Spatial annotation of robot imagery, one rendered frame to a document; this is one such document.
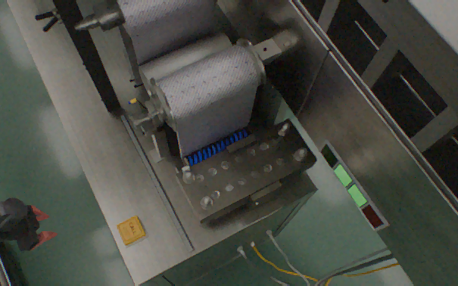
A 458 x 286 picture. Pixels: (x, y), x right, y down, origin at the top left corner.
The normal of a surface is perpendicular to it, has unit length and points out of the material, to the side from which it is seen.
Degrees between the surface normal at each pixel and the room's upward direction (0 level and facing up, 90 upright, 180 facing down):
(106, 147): 0
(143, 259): 0
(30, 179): 0
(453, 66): 90
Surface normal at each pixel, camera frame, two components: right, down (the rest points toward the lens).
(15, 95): -0.01, -0.36
